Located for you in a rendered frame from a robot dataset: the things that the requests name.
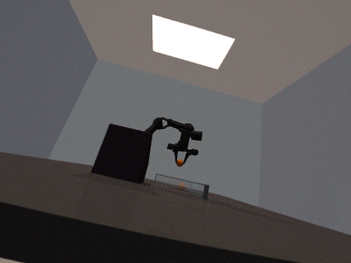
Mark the clear l-shaped low wall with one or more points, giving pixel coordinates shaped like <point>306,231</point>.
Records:
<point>196,189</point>

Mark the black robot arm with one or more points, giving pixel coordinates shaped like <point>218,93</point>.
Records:
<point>187,130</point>

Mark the grey l-shaped wall top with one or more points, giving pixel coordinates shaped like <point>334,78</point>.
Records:
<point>206,191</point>

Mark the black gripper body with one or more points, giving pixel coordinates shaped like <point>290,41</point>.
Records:
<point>183,146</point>

